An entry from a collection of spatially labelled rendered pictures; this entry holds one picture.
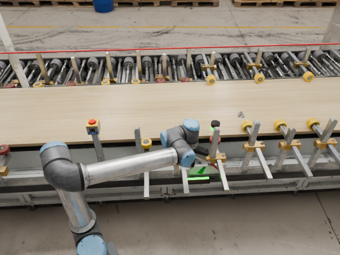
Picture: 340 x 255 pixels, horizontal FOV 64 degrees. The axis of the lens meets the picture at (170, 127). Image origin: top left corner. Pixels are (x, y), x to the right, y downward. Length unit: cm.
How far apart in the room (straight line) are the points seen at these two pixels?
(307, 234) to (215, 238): 81
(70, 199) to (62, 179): 29
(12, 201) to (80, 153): 93
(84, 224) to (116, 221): 106
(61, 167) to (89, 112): 120
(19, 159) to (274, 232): 219
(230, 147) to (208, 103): 42
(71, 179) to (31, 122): 129
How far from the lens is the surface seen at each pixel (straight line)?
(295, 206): 293
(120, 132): 205
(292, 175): 225
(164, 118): 214
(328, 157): 257
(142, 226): 259
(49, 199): 274
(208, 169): 197
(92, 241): 160
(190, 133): 143
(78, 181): 113
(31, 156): 232
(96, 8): 729
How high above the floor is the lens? 227
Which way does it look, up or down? 42 degrees down
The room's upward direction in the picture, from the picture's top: straight up
